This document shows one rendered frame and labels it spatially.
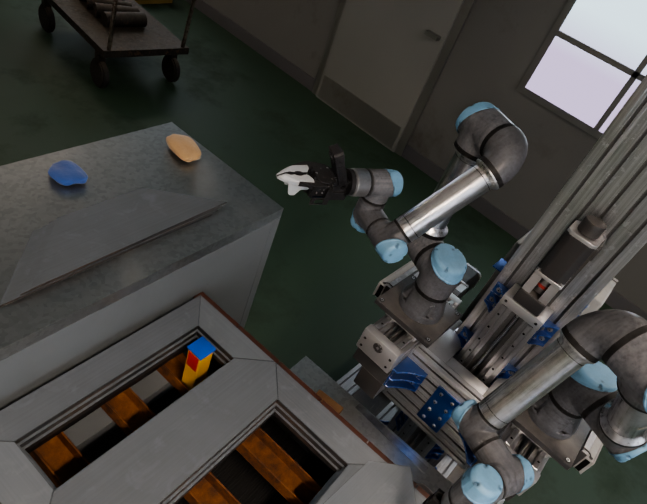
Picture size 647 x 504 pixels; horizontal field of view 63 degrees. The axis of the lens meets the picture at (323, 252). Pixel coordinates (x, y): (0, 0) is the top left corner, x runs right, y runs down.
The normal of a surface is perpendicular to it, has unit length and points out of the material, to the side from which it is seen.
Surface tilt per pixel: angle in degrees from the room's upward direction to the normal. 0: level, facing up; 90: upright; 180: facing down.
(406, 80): 90
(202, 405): 0
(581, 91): 90
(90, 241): 0
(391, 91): 90
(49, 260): 0
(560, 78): 90
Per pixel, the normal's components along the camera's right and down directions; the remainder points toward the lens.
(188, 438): 0.30, -0.72
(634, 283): -0.64, 0.33
